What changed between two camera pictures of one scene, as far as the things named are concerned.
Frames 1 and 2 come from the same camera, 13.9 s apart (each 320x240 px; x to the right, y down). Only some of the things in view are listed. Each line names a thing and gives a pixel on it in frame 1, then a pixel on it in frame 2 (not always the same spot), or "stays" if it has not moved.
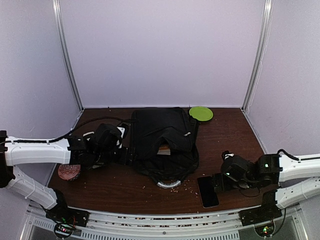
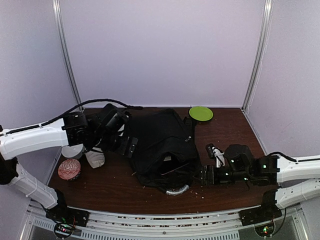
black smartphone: (207, 191) → (168, 166)
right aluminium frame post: (263, 40) stays
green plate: (202, 113) stays
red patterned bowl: (69, 172) stays
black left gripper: (130, 160) → (122, 148)
